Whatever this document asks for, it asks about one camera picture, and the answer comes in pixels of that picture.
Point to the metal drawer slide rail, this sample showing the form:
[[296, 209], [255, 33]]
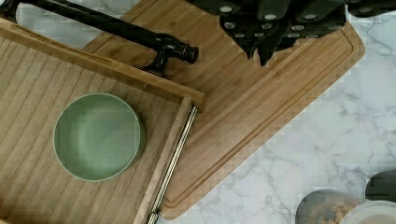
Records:
[[155, 210]]

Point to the green round bowl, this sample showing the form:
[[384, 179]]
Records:
[[97, 137]]

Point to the bamboo cutting board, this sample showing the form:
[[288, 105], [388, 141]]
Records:
[[246, 103]]

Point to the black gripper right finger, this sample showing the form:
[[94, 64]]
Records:
[[310, 18]]

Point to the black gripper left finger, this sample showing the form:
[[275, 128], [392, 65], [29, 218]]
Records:
[[238, 20]]

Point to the dark round container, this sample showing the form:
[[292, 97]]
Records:
[[382, 187]]

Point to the wooden drawer with black handle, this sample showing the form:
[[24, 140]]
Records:
[[39, 78]]

